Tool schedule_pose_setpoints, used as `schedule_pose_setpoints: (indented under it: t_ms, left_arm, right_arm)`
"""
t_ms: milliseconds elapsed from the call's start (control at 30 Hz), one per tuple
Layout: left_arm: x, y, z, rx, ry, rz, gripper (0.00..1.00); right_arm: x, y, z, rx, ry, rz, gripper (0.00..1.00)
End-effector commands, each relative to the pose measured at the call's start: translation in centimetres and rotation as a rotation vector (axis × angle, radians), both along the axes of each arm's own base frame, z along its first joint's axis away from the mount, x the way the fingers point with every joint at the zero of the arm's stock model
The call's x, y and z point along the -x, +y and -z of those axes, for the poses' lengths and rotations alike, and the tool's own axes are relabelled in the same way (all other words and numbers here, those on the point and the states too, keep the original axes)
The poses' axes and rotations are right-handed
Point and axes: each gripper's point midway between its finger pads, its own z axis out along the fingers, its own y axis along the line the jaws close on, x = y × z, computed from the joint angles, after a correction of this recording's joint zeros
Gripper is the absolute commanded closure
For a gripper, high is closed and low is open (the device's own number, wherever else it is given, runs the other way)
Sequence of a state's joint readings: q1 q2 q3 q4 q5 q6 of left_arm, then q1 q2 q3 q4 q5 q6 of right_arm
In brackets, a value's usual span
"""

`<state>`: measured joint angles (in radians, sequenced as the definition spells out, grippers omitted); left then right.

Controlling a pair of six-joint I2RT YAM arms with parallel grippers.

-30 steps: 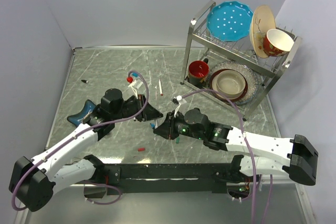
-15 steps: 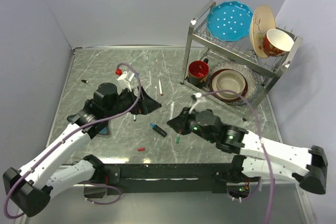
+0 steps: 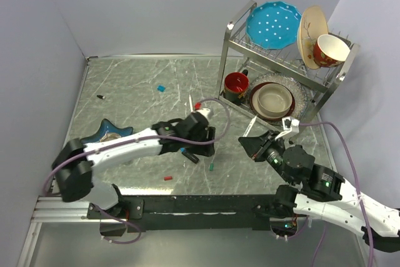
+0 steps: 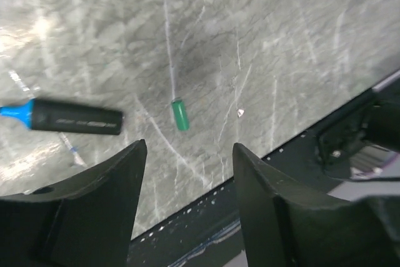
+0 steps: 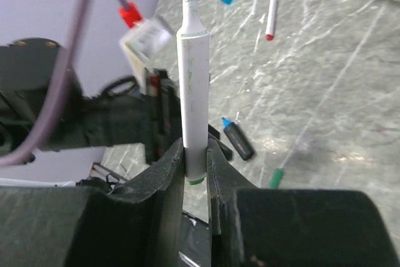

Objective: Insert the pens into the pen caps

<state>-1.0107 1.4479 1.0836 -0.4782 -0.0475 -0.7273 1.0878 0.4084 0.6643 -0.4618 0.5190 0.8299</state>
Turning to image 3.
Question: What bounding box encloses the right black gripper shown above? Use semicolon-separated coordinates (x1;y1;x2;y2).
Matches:
237;129;294;185

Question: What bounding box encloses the white red acrylic marker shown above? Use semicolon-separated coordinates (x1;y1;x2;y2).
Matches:
189;94;194;112

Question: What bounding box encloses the white green marker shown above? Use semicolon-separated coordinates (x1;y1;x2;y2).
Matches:
243;116;257;137

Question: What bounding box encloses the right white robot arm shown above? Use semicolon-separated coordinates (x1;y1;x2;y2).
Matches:
238;131;399;253

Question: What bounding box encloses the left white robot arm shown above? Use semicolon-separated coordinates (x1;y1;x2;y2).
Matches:
52;108;215;218

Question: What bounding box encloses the blue pen cap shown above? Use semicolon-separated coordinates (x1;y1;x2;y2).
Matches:
157;85;166;92

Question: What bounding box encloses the black blue highlighter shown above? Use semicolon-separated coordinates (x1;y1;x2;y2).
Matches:
181;148;199;164

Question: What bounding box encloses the red rimmed plate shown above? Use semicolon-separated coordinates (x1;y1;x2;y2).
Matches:
252;89;286;119

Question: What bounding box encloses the beige bowl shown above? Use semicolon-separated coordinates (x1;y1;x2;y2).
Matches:
256;83;293;119

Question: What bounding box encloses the red black mug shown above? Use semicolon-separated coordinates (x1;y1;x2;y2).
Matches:
224;69;249;104

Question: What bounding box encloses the steel dish rack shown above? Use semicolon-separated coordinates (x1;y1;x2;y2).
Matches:
216;1;360;130

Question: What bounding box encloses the blue star dish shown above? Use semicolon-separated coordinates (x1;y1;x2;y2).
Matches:
81;119;134;144

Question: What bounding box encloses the black base bar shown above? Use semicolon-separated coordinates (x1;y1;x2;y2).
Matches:
84;194;313;233

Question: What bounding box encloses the blue polka dot plate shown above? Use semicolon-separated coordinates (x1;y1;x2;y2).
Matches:
246;1;302;50

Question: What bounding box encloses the red floral bowl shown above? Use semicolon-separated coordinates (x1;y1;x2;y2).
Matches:
313;34;351;68

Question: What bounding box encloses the cream floral plate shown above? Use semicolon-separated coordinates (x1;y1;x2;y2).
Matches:
297;6;328;69

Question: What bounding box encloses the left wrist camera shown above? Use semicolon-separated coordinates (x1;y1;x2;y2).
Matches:
194;102;213;121

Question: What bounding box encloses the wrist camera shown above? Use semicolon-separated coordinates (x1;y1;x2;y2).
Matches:
275;116;300;141
194;102;213;121

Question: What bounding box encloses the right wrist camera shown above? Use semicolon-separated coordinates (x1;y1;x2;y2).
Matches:
275;116;300;141

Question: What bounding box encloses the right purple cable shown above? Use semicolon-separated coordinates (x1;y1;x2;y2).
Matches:
271;120;376;267

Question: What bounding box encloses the purple cable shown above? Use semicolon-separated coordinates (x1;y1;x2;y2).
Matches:
42;98;232;245
271;120;376;267

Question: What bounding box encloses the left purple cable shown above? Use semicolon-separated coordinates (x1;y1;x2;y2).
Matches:
42;98;232;245

